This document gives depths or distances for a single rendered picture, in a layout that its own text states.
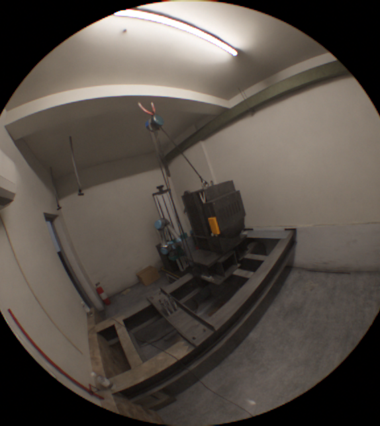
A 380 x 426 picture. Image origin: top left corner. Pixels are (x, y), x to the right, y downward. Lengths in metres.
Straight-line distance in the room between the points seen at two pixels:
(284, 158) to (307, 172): 0.38
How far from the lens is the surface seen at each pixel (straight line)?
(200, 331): 1.26
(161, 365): 1.21
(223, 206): 1.45
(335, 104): 2.27
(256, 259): 1.88
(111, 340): 2.00
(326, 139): 2.17
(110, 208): 3.48
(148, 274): 3.44
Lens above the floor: 1.65
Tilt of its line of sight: 8 degrees down
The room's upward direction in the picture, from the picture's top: 18 degrees counter-clockwise
